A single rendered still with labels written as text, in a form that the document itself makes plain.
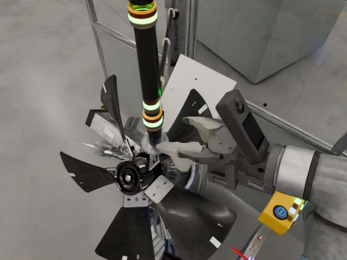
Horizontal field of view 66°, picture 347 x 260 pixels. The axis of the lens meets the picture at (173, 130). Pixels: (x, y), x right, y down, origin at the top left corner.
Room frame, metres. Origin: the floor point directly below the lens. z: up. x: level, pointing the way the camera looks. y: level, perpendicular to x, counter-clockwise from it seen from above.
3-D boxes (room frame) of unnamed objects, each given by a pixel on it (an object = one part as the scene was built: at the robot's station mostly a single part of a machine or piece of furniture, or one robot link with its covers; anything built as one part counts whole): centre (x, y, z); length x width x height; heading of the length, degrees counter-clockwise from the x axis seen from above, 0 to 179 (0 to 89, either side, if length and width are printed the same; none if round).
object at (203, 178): (0.88, -0.22, 0.42); 0.04 x 0.04 x 0.83; 50
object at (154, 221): (0.41, 0.07, 0.91); 0.12 x 0.08 x 0.12; 140
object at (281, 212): (0.35, -0.39, 1.08); 0.04 x 0.04 x 0.02
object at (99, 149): (0.62, 0.31, 1.08); 0.07 x 0.04 x 0.06; 61
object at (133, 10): (0.39, 0.05, 1.81); 0.04 x 0.04 x 0.03
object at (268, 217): (0.38, -0.42, 1.02); 0.16 x 0.10 x 0.11; 140
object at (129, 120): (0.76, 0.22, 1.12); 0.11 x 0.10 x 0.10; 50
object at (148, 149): (0.40, 0.05, 1.50); 0.09 x 0.07 x 0.10; 175
